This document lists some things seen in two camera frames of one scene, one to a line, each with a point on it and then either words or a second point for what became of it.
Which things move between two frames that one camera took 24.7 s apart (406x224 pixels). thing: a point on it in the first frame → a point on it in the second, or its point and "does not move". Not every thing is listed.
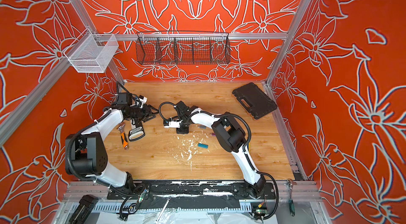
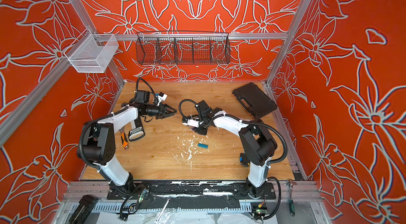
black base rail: (190, 189) does not move
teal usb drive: (203, 145) does not move
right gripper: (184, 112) → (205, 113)
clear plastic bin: (92, 53) does not move
